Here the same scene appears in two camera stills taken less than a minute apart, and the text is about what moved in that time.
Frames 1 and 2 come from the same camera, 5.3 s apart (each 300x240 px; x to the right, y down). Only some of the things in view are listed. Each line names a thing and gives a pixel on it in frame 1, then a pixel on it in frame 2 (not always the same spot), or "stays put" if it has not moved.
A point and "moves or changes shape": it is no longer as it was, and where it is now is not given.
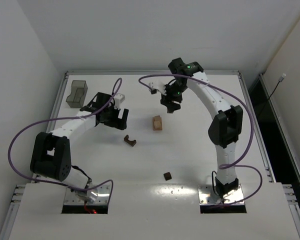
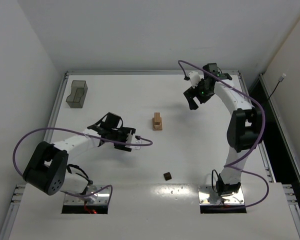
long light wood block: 157,123 moves or changes shape
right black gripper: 170,102 → 194,92
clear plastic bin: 77,96 stays put
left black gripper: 113,120 → 123,146
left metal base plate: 103,193 stays put
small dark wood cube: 167,176 stays put
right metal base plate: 207,195 stays put
